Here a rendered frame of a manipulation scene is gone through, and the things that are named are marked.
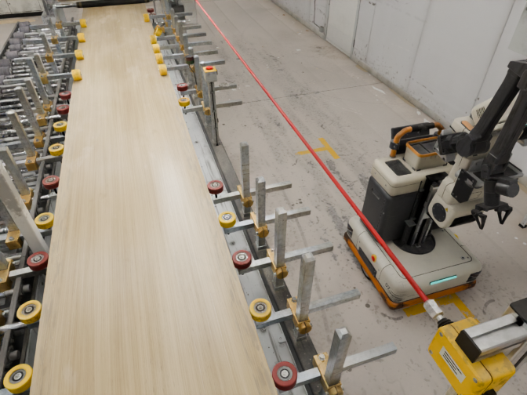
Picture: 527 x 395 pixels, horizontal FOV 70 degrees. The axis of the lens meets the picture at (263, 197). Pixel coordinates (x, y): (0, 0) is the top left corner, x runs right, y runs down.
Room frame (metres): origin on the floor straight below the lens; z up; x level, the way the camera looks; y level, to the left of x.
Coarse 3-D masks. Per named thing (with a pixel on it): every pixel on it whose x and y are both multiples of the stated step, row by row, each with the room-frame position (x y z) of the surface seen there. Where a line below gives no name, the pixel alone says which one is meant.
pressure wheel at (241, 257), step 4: (236, 252) 1.04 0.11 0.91; (240, 252) 1.04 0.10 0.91; (244, 252) 1.04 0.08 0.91; (248, 252) 1.04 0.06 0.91; (232, 256) 1.02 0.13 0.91; (236, 256) 1.02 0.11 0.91; (240, 256) 1.02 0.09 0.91; (244, 256) 1.02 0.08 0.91; (248, 256) 1.02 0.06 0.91; (232, 260) 1.01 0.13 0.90; (236, 260) 1.00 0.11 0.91; (240, 260) 1.00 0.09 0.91; (244, 260) 1.00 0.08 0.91; (248, 260) 1.00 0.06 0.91; (236, 264) 0.99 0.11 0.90; (240, 264) 0.98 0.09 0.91; (244, 264) 0.98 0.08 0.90; (248, 264) 0.99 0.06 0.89; (240, 268) 0.98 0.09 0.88; (244, 268) 0.98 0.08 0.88
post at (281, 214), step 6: (276, 210) 1.03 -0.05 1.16; (282, 210) 1.02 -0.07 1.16; (276, 216) 1.02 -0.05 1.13; (282, 216) 1.01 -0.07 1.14; (276, 222) 1.02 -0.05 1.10; (282, 222) 1.01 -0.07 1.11; (276, 228) 1.02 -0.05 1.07; (282, 228) 1.01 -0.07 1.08; (276, 234) 1.02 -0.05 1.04; (282, 234) 1.01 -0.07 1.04; (276, 240) 1.02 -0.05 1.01; (282, 240) 1.01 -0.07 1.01; (276, 246) 1.01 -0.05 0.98; (282, 246) 1.01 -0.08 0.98; (276, 252) 1.01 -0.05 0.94; (282, 252) 1.01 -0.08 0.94; (276, 258) 1.01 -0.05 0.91; (282, 258) 1.01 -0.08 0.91; (276, 264) 1.01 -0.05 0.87; (282, 264) 1.01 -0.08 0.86; (276, 282) 1.01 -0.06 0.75; (282, 282) 1.02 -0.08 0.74
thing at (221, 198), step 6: (270, 186) 1.59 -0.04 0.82; (276, 186) 1.59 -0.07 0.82; (282, 186) 1.59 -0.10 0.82; (288, 186) 1.60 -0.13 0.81; (234, 192) 1.54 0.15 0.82; (252, 192) 1.54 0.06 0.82; (270, 192) 1.57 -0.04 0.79; (216, 198) 1.48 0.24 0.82; (222, 198) 1.49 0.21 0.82; (228, 198) 1.50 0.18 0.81; (234, 198) 1.51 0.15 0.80
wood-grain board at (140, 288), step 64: (128, 64) 3.11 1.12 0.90; (128, 128) 2.07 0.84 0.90; (64, 192) 1.44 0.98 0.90; (128, 192) 1.44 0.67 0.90; (192, 192) 1.44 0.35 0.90; (64, 256) 1.03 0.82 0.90; (128, 256) 1.03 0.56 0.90; (192, 256) 1.03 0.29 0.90; (64, 320) 0.73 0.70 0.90; (128, 320) 0.73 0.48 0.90; (192, 320) 0.73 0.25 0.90; (64, 384) 0.51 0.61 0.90; (128, 384) 0.51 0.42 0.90; (192, 384) 0.51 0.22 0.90; (256, 384) 0.51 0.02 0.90
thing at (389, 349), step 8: (384, 344) 0.68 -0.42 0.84; (392, 344) 0.68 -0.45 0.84; (368, 352) 0.65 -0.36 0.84; (376, 352) 0.65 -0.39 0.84; (384, 352) 0.65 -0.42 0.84; (392, 352) 0.65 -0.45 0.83; (352, 360) 0.62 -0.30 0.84; (360, 360) 0.62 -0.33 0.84; (368, 360) 0.62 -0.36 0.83; (312, 368) 0.59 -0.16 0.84; (344, 368) 0.60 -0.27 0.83; (304, 376) 0.57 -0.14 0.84; (312, 376) 0.57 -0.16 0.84; (320, 376) 0.57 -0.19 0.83; (296, 384) 0.54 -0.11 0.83; (304, 384) 0.55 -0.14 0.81; (280, 392) 0.52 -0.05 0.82
